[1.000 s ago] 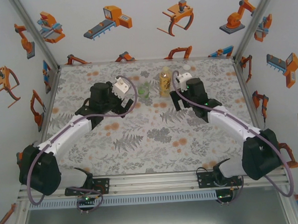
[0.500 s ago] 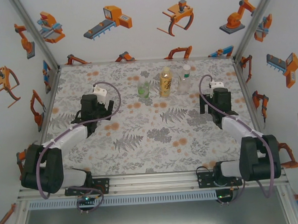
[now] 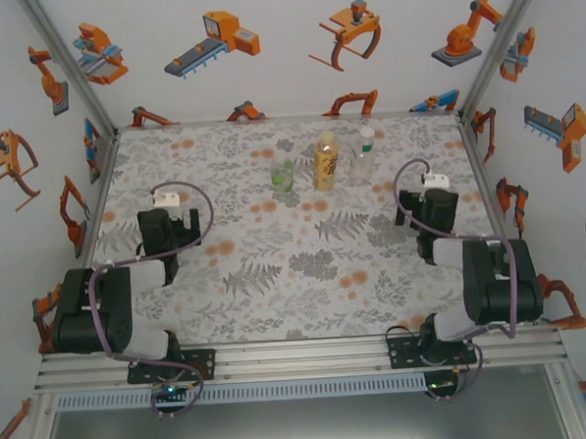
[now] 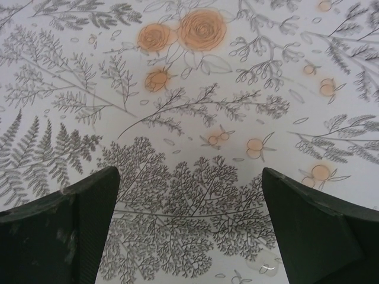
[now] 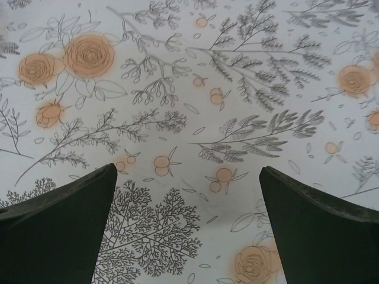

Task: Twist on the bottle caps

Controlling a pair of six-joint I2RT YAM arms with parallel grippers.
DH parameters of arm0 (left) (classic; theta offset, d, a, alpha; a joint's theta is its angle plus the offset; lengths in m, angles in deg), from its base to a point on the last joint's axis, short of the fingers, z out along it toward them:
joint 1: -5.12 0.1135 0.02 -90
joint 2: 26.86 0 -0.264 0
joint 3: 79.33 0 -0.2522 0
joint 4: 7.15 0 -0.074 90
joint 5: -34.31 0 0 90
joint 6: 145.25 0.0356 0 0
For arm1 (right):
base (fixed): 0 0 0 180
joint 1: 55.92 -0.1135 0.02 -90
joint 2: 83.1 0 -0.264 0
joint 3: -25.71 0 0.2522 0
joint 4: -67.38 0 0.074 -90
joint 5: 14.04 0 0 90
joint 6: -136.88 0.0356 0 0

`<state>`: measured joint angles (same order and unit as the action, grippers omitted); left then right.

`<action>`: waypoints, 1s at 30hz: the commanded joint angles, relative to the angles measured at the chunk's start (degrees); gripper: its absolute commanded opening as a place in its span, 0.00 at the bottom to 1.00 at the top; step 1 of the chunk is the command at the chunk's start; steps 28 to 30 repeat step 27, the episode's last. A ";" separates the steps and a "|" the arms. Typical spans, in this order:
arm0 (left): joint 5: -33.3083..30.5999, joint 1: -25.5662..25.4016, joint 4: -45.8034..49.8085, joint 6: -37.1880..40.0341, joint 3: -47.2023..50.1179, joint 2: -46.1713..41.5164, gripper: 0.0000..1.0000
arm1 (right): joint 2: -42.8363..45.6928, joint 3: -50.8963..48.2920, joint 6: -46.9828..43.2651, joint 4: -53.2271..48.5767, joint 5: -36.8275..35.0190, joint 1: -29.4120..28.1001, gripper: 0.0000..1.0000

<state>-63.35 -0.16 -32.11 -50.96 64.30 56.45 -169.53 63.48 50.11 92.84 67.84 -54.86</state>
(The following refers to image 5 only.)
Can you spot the floral tablecloth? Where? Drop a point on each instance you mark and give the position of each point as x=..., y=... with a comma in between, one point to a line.
x=189, y=88

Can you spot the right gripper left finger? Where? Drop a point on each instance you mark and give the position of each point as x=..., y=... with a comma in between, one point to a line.
x=53, y=236

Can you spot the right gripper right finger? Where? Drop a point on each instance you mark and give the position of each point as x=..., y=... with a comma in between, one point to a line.
x=325, y=236

